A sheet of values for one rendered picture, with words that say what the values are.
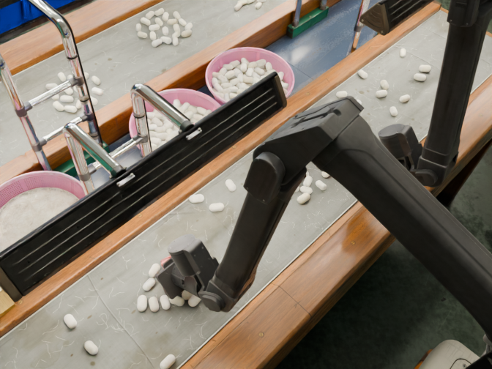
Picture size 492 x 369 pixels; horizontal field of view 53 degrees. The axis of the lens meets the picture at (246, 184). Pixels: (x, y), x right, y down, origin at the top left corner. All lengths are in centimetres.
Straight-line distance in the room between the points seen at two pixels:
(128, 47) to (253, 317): 96
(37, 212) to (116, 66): 54
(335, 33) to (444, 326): 116
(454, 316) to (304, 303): 108
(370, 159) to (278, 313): 61
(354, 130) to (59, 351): 79
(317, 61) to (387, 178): 122
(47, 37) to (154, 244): 81
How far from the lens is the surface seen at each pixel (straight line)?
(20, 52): 168
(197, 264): 92
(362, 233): 122
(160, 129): 140
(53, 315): 116
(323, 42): 183
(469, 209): 240
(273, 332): 108
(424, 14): 192
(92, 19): 176
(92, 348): 109
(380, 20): 127
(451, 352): 173
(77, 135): 90
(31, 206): 133
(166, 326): 111
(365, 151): 55
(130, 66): 160
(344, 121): 55
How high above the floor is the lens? 178
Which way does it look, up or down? 54 degrees down
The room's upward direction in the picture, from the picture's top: 6 degrees clockwise
